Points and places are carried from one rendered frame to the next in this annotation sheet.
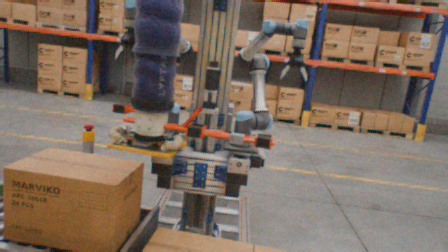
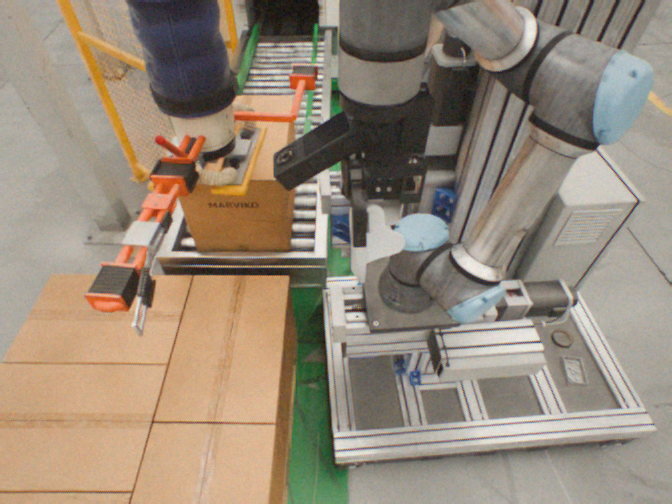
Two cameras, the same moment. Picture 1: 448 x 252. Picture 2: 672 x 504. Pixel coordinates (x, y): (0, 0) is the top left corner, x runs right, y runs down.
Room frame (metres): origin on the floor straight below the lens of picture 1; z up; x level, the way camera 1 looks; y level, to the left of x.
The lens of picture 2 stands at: (2.13, -0.78, 1.92)
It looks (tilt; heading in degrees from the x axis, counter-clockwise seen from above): 49 degrees down; 83
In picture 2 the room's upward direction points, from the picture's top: straight up
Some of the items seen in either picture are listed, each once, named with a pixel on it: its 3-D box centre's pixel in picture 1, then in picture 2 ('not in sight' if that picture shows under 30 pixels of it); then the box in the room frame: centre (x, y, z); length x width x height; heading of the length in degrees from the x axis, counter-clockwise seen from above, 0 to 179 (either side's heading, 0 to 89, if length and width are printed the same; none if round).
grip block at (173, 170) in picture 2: (196, 130); (175, 176); (1.84, 0.10, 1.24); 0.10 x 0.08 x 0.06; 168
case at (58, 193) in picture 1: (78, 197); (246, 171); (1.93, 0.73, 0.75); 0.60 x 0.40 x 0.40; 83
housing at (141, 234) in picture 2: (236, 138); (144, 239); (1.79, -0.11, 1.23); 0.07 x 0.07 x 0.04; 78
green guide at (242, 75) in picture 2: not in sight; (236, 78); (1.82, 1.92, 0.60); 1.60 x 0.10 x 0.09; 83
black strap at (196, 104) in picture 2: (153, 101); (194, 85); (1.89, 0.35, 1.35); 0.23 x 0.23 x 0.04
